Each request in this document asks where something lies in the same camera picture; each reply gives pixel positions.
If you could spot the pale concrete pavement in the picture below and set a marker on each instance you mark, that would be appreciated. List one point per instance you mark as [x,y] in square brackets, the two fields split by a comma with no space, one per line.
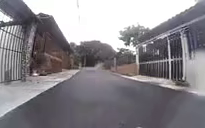
[16,93]

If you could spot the grey asphalt road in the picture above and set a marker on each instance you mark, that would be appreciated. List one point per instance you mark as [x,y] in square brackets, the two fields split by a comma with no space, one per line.
[100,100]

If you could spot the low brick wall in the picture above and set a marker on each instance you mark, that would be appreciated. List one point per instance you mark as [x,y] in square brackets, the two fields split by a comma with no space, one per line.
[126,69]

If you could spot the group of trees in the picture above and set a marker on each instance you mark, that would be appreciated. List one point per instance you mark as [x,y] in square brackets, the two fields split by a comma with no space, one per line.
[93,51]

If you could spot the building with white metal fence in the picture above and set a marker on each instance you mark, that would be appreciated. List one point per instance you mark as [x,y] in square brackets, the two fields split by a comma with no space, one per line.
[163,56]

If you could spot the narrow concrete pavement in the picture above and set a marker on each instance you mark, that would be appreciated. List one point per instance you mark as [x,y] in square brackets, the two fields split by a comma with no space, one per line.
[150,80]

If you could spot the leafy tree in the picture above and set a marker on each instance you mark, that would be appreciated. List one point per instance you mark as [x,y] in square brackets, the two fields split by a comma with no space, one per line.
[131,35]

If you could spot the brown brick building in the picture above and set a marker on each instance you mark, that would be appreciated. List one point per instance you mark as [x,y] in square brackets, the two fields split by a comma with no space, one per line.
[51,53]

